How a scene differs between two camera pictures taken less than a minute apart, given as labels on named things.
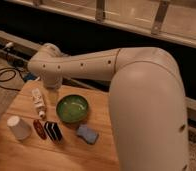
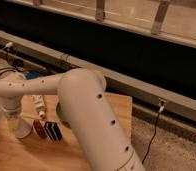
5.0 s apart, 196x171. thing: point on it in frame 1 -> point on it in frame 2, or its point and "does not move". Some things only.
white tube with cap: [39, 103] does not move
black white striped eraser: [53, 130] does not move
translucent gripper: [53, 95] -> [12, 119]
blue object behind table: [29, 76] does not move
